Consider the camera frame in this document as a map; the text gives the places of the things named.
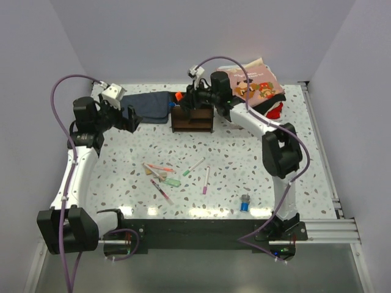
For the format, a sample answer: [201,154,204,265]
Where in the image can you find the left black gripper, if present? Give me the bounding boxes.
[94,93,142,133]

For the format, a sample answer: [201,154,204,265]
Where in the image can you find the folded dark blue cloth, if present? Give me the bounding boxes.
[120,91,171,124]

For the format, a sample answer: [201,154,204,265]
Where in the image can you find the red garment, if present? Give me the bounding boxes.
[265,102,283,120]

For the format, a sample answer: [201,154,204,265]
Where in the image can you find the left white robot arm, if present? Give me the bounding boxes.
[37,96,142,255]

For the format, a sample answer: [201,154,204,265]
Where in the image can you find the white laundry basket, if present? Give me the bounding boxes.
[228,112,243,129]

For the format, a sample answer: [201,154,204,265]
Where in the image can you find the black orange highlighter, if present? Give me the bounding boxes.
[175,92,183,102]

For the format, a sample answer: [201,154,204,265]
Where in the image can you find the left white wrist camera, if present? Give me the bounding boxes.
[99,81,126,110]

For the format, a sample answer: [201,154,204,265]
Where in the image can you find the blue grey pencil sharpener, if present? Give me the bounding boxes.
[240,195,250,212]

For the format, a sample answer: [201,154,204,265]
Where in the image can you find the pink pixel-print shirt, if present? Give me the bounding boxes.
[217,58,285,107]

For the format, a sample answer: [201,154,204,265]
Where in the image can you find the dark red gel pen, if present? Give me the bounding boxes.
[150,179,174,205]

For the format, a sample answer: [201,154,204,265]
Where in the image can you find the orange gel pen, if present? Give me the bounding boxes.
[147,164,175,173]

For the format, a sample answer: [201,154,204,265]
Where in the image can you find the black garment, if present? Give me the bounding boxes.
[252,93,286,115]

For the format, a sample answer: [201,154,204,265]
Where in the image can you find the green capped white marker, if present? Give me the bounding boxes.
[183,157,205,176]

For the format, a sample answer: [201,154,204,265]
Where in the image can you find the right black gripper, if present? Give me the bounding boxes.
[178,79,219,110]

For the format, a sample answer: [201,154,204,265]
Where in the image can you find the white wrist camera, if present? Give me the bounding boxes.
[99,81,126,110]
[187,65,205,81]

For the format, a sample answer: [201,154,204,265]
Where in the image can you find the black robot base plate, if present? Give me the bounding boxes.
[100,219,309,260]

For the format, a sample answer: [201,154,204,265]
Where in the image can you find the pink capped white marker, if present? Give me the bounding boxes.
[202,166,210,195]

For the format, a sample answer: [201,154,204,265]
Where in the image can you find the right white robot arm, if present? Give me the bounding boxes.
[178,69,302,240]

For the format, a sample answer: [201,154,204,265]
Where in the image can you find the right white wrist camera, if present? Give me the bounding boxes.
[187,65,205,81]

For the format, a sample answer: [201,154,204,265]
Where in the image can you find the brown wooden desk organizer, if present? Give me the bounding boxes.
[170,92,214,133]

